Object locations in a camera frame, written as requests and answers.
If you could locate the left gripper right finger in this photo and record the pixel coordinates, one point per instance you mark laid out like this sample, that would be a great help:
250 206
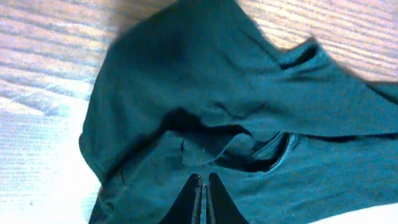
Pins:
220 208

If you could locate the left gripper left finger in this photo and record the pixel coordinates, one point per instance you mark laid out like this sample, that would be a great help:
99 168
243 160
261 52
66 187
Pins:
186 208

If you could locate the black t-shirt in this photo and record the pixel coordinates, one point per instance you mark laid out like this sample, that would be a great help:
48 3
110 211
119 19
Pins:
196 89

